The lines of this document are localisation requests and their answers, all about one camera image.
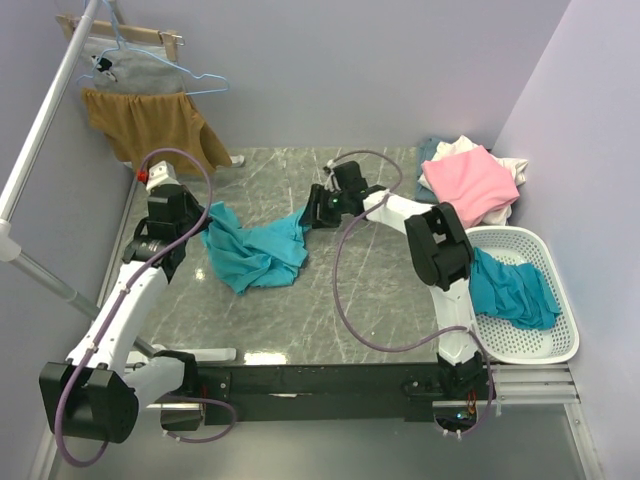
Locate white laundry basket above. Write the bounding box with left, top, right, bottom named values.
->
left=467, top=226, right=579, bottom=365

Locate light blue wire hanger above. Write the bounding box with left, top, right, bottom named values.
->
left=75, top=1, right=230, bottom=97

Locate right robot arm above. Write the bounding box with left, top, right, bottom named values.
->
left=301, top=160, right=484, bottom=397

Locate white clothes rack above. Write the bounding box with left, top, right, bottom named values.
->
left=0, top=0, right=246, bottom=368

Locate teal shirt in basket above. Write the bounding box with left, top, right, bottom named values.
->
left=469, top=247, right=561, bottom=331

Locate grey panda shirt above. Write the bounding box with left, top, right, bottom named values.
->
left=76, top=37, right=185, bottom=95

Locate brown mustard shirt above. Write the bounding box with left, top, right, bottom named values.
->
left=82, top=88, right=232, bottom=174

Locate pink folded shirt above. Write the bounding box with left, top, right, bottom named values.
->
left=421, top=146, right=519, bottom=228

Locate aluminium rail frame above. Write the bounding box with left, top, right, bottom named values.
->
left=125, top=361, right=577, bottom=408

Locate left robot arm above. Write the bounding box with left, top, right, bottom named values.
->
left=39, top=183, right=209, bottom=443

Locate turquoise polo shirt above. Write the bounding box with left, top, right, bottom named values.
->
left=201, top=202, right=309, bottom=295

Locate black base beam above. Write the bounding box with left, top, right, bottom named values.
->
left=139, top=364, right=505, bottom=432

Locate grey-blue folded shirt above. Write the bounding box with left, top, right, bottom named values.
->
left=414, top=137, right=441, bottom=204

